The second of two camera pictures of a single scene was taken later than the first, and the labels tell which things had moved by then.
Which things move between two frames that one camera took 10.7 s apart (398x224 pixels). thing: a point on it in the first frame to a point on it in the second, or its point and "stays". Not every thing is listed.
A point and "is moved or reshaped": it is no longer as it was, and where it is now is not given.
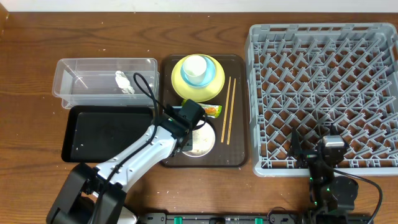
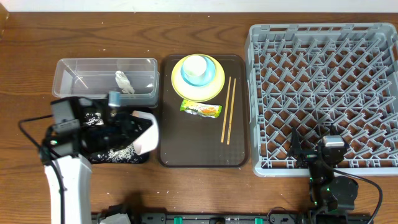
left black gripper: x=190 y=147 to x=122 y=123
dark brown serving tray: x=231 y=149 stays
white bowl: x=203 y=140 is moved or reshaped
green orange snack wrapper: x=211 y=111 stays
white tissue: x=124 y=83 stays
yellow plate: x=199 y=94 stays
